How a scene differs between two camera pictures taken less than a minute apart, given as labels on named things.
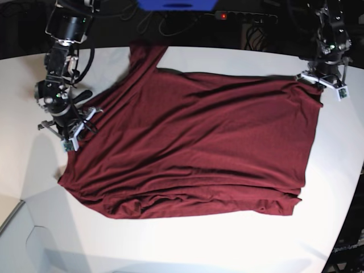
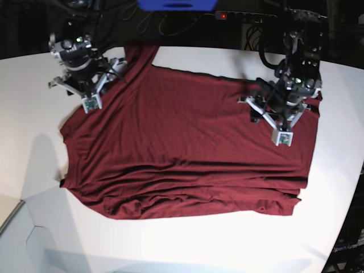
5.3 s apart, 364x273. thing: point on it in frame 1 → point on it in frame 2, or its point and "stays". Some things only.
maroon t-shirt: x=172 y=143 stays
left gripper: x=331 y=72 → x=268 y=102
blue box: x=178 y=5 stays
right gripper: x=67 y=123 → x=91 y=81
